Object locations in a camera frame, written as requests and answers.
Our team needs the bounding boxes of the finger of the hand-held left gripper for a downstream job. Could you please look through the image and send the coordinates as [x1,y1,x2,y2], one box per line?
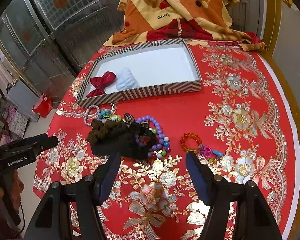
[0,134,59,153]

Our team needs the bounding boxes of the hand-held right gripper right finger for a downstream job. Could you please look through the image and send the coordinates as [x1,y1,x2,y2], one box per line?
[185,151,283,240]

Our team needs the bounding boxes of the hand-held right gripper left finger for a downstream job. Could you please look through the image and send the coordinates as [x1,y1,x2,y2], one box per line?
[24,151,122,240]

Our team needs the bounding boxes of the pink hair clip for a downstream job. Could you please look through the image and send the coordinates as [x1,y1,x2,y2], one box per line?
[197,144,224,164]

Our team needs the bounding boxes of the large black hair band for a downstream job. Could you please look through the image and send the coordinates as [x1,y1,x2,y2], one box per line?
[91,132,150,160]

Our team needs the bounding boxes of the orange bead bracelet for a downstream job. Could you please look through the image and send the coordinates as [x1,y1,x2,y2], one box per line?
[179,133,203,152]

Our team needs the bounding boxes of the multicolour bead bracelet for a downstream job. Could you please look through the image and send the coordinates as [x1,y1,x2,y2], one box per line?
[147,127,170,159]

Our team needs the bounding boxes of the brown scrunchie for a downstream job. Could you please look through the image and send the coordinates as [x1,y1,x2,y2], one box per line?
[86,119,127,144]

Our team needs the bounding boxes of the small black scrunchie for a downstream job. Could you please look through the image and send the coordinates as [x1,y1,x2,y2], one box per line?
[130,122,157,145]

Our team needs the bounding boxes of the teal multicolour charm bracelet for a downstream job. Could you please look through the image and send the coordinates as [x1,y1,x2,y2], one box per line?
[98,109,122,123]

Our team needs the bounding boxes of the silver purple braided bracelet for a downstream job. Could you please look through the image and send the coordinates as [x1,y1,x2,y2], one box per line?
[84,105,102,126]

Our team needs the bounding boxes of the leopard print hair bow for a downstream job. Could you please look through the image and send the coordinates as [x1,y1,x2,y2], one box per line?
[123,113,135,128]

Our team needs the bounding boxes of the purple bead bracelet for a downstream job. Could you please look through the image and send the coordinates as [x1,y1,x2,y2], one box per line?
[134,116,165,150]

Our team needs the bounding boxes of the striped cardboard box tray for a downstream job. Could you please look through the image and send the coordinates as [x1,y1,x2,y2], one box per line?
[76,39,202,108]

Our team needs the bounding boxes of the floral cloth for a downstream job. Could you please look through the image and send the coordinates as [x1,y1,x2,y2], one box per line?
[6,104,30,138]

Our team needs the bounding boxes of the red paper bag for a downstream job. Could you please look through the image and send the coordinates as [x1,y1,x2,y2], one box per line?
[32,93,53,118]

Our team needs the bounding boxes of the red gold floral tablecloth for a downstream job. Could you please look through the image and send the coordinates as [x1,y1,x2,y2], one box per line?
[32,39,300,240]

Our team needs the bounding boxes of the red satin hair bow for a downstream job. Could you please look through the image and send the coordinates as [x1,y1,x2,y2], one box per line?
[86,71,117,98]

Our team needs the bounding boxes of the white fluffy scrunchie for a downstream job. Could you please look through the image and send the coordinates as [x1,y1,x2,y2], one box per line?
[116,67,140,91]

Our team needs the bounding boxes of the orange red printed blanket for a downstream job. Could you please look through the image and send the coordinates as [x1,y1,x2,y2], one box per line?
[110,0,268,52]

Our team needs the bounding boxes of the black cable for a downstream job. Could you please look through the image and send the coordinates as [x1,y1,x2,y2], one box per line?
[15,200,25,238]

